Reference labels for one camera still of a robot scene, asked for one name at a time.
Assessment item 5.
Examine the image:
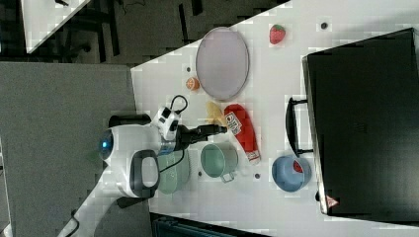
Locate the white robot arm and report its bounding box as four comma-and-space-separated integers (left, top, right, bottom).
57, 123, 227, 237

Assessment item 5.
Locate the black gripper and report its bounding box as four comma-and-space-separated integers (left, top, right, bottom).
174, 124, 227, 151

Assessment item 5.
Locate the grey round plate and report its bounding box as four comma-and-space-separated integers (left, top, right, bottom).
196, 27, 250, 101

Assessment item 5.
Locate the green mug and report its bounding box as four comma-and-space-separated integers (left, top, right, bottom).
201, 142, 238, 184

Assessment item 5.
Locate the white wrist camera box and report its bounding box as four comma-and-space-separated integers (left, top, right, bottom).
151, 107, 181, 140

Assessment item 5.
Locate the black toaster oven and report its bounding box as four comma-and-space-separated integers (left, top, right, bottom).
302, 28, 419, 226

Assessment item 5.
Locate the red plush ketchup bottle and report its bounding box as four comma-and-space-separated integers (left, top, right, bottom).
224, 104, 261, 165

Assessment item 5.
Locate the green oval strainer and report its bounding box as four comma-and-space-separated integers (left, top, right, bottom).
158, 151, 191, 195

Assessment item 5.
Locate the red strawberry in bowl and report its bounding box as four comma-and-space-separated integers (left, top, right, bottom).
293, 161, 303, 173

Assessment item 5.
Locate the orange slice toy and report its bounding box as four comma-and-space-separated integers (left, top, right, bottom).
186, 77, 200, 91

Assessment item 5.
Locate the black cable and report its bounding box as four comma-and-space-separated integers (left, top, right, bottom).
157, 94, 190, 174

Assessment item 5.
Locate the red strawberry on table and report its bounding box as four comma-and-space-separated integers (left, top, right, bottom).
269, 25, 287, 44

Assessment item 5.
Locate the blue bowl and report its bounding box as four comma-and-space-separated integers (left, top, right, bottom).
271, 155, 311, 193

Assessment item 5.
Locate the yellow peeled banana toy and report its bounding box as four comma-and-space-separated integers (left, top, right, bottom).
206, 102, 226, 126

